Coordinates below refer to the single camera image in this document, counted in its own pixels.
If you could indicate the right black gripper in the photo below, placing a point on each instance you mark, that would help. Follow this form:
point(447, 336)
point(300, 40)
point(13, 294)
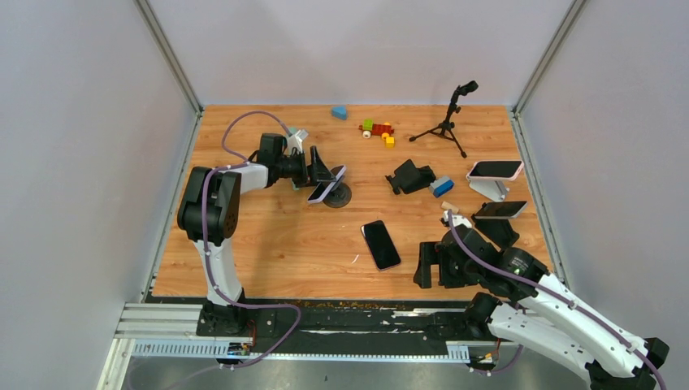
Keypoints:
point(431, 253)

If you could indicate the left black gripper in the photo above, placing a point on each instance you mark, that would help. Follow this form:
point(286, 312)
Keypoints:
point(318, 172)

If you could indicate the phone with lavender case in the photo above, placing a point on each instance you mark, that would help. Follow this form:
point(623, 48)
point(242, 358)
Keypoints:
point(322, 190)

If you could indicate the phone with pink-edged black case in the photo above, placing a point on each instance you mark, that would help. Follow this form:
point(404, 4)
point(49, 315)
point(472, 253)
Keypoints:
point(380, 245)

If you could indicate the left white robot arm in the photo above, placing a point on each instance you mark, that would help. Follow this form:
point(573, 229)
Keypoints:
point(209, 213)

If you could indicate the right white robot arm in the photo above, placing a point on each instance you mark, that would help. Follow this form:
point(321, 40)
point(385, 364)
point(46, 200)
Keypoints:
point(524, 302)

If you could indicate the round black phone stand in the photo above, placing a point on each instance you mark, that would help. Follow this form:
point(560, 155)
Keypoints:
point(338, 197)

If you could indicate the phone with white edge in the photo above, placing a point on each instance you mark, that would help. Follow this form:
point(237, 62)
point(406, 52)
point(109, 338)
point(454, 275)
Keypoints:
point(501, 210)

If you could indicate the black clamp phone holder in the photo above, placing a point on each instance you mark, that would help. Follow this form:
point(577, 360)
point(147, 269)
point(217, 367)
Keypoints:
point(408, 178)

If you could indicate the white phone stand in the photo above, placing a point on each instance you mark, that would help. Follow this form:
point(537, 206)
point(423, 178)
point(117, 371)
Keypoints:
point(495, 190)

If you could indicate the phone with pink case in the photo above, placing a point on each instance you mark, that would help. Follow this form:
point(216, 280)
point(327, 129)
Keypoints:
point(495, 170)

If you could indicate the black mini tripod stand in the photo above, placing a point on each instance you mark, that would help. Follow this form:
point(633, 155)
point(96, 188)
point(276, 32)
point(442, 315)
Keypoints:
point(444, 129)

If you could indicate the teal toy microphone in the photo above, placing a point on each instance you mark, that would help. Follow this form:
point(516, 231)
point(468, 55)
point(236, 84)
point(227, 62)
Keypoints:
point(296, 180)

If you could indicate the small wooden cylinder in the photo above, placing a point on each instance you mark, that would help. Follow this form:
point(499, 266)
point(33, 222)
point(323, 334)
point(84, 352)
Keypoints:
point(449, 206)

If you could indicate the blue triangular block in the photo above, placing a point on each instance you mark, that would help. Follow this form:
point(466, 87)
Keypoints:
point(340, 112)

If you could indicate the colourful toy brick car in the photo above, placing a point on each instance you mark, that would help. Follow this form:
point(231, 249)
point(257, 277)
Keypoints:
point(369, 129)

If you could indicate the blue and grey eraser block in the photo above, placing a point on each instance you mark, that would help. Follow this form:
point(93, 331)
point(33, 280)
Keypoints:
point(441, 186)

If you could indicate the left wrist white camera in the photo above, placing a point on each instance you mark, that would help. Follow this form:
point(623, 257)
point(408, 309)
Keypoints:
point(295, 140)

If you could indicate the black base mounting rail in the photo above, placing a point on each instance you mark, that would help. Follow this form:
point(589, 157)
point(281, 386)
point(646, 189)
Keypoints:
point(310, 330)

